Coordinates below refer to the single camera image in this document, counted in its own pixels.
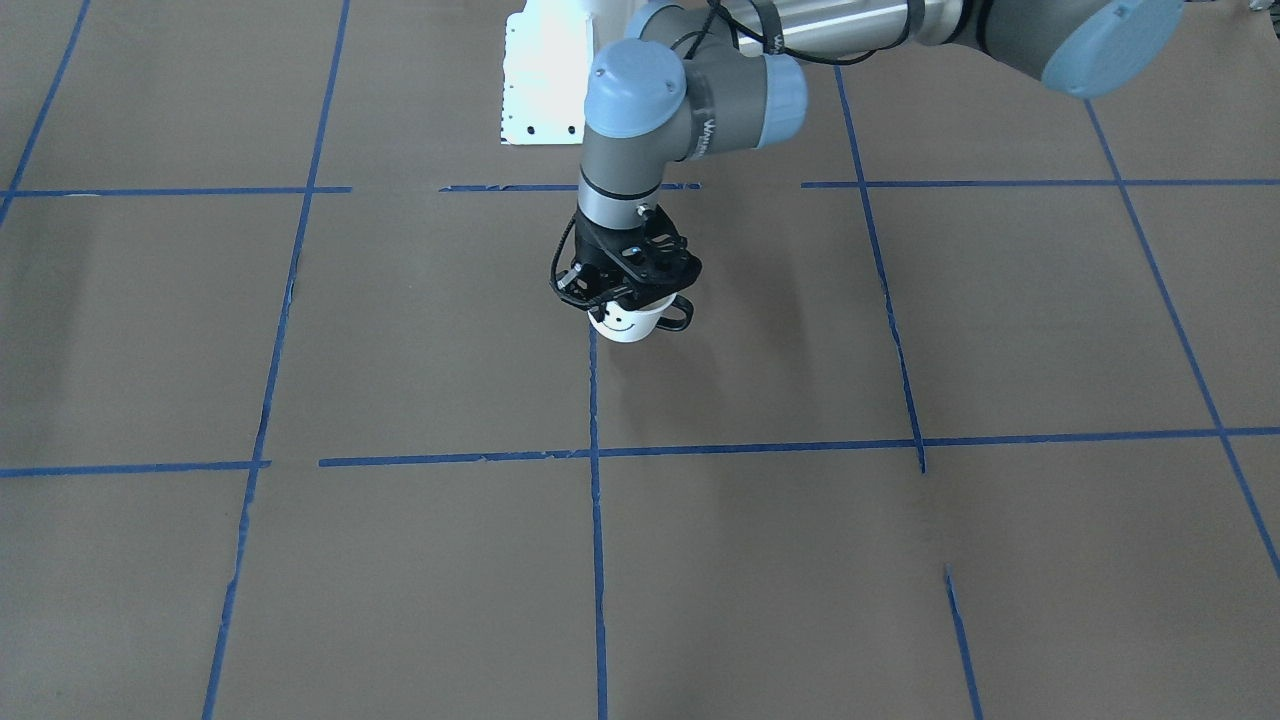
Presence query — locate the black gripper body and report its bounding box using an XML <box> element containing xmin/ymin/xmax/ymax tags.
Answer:
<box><xmin>552</xmin><ymin>206</ymin><xmax>701</xmax><ymax>311</ymax></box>

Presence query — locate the white smiley mug black handle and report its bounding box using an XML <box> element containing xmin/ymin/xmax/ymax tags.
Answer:
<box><xmin>588</xmin><ymin>293</ymin><xmax>694</xmax><ymax>345</ymax></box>

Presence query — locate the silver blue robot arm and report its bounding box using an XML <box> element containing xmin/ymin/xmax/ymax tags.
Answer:
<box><xmin>549</xmin><ymin>1</ymin><xmax>1183</xmax><ymax>320</ymax></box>

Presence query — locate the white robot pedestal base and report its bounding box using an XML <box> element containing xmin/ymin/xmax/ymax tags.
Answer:
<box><xmin>500</xmin><ymin>1</ymin><xmax>641</xmax><ymax>146</ymax></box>

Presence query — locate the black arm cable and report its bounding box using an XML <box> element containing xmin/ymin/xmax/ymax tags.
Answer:
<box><xmin>548</xmin><ymin>0</ymin><xmax>861</xmax><ymax>301</ymax></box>

